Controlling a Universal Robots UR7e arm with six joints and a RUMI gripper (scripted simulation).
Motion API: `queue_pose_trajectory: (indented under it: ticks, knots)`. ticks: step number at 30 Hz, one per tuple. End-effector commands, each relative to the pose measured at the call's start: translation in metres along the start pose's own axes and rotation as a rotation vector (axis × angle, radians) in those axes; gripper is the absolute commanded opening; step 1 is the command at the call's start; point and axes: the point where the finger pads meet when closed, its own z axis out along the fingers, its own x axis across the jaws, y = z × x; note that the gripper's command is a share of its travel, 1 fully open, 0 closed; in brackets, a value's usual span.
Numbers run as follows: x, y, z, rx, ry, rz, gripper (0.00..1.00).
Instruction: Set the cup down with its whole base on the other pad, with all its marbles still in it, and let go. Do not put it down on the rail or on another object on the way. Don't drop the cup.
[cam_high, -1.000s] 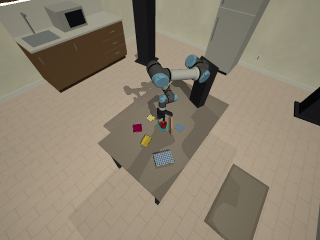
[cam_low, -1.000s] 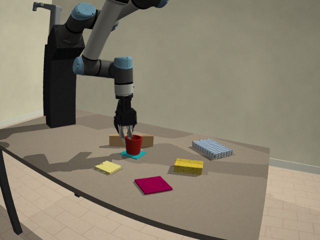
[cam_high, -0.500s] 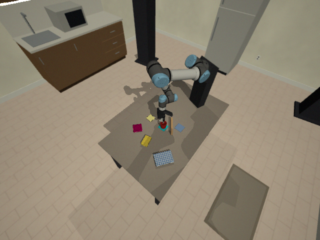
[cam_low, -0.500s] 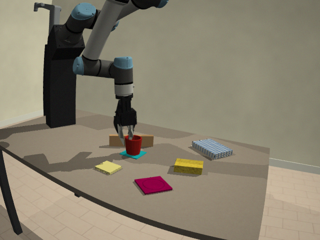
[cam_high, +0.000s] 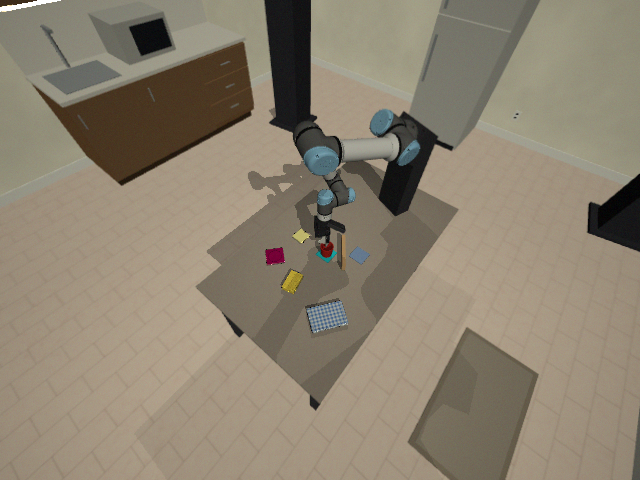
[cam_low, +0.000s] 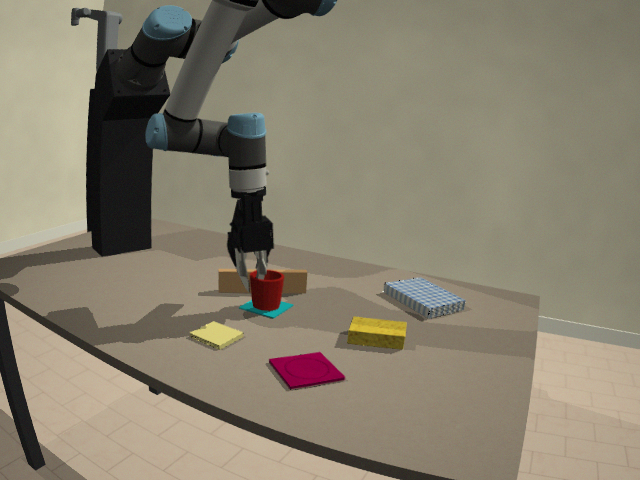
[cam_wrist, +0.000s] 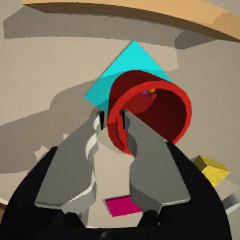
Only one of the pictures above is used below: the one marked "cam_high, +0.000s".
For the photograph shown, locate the yellow sponge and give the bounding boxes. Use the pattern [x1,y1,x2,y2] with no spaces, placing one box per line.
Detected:
[282,270,303,294]

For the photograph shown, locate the red cup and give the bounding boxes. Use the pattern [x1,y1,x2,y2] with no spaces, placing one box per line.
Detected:
[320,241,334,258]

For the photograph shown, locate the magenta square coaster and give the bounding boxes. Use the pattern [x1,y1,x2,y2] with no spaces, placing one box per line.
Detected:
[265,248,285,265]

